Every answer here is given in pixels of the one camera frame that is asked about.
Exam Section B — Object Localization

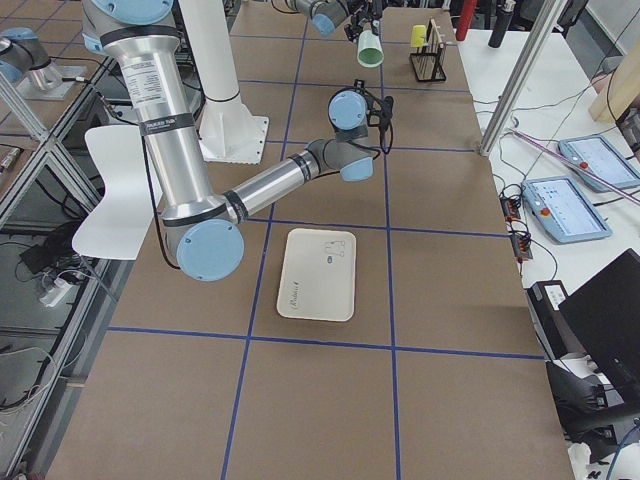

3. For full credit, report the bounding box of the reacher grabber stick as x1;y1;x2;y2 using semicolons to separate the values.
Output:
507;127;640;205

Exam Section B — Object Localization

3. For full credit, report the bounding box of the yellow cup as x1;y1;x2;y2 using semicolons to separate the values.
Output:
410;24;428;49

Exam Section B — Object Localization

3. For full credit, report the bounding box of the black bottle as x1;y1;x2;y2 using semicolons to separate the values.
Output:
488;0;516;48

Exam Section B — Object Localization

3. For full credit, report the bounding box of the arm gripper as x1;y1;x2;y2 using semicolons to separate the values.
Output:
365;94;394;131

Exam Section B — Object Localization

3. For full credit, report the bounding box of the green cup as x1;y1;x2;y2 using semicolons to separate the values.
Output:
357;29;384;68

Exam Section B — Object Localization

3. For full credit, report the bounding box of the aluminium frame post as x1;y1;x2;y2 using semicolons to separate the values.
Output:
479;0;568;157

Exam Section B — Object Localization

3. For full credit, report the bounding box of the near teach pendant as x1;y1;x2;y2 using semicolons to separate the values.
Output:
522;176;612;244

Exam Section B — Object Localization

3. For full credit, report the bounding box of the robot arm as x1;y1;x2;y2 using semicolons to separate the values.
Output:
281;0;389;41
82;1;394;281

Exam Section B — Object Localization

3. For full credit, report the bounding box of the black wire cup rack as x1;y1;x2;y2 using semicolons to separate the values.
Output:
409;18;447;83

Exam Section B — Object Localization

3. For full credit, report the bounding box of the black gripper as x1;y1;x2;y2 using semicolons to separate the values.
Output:
366;0;384;34

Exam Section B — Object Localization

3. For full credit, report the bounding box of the far teach pendant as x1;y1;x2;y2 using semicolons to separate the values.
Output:
558;135;639;192

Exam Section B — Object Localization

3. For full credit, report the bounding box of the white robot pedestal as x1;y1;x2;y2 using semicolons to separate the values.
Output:
179;0;269;164

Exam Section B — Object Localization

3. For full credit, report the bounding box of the red bottle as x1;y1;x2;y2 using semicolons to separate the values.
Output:
455;0;478;42

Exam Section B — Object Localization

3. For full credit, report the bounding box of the white chair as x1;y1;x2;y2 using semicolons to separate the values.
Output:
72;125;162;260

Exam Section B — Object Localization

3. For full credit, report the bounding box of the black laptop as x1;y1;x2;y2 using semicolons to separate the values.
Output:
560;248;639;401

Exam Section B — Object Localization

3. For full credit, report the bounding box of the teach pendant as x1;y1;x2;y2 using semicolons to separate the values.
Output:
522;176;612;244
558;135;639;192

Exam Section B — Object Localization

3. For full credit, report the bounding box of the cream plastic tray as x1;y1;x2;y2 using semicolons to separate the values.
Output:
276;228;356;322

